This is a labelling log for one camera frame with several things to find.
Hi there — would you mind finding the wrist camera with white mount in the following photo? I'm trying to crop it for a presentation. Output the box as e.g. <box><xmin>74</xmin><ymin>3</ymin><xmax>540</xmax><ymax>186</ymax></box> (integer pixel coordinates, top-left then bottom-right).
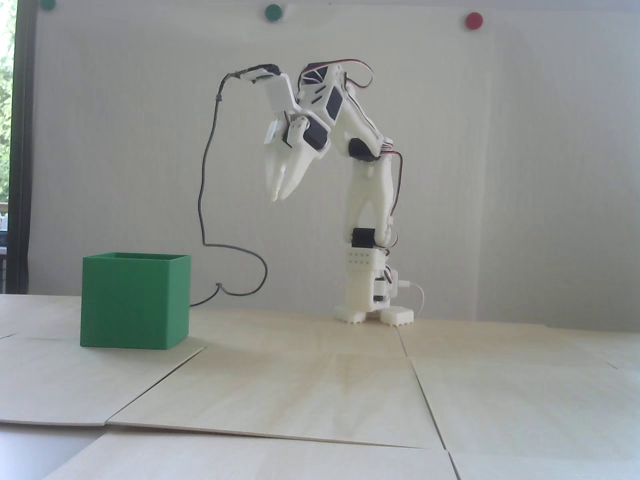
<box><xmin>248</xmin><ymin>63</ymin><xmax>299</xmax><ymax>119</ymax></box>

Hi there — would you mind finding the white power cable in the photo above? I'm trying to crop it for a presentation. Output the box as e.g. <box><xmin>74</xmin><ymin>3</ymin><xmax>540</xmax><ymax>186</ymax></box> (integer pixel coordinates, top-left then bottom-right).
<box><xmin>399</xmin><ymin>281</ymin><xmax>427</xmax><ymax>319</ymax></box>

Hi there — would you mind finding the dark window frame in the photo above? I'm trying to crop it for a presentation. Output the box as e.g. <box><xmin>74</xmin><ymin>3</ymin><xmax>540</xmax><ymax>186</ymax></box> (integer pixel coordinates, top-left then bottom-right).
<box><xmin>11</xmin><ymin>0</ymin><xmax>39</xmax><ymax>295</ymax></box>

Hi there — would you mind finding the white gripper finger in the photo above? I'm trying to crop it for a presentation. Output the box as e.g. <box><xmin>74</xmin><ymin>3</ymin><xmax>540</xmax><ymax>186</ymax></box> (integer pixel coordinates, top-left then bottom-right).
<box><xmin>263</xmin><ymin>116</ymin><xmax>309</xmax><ymax>203</ymax></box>
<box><xmin>278</xmin><ymin>145</ymin><xmax>322</xmax><ymax>203</ymax></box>

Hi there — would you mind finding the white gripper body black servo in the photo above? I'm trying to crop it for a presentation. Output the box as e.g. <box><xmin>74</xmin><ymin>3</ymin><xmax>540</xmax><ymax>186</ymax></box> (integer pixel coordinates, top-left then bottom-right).
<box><xmin>263</xmin><ymin>107</ymin><xmax>334</xmax><ymax>157</ymax></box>

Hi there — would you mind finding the black camera cable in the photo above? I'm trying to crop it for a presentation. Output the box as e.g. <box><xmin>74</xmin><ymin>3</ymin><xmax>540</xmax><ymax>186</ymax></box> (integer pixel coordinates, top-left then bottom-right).
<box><xmin>190</xmin><ymin>63</ymin><xmax>269</xmax><ymax>307</ymax></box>

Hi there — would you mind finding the green box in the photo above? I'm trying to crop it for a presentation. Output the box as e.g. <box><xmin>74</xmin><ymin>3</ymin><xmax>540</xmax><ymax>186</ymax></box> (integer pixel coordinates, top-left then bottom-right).
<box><xmin>79</xmin><ymin>252</ymin><xmax>193</xmax><ymax>350</ymax></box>

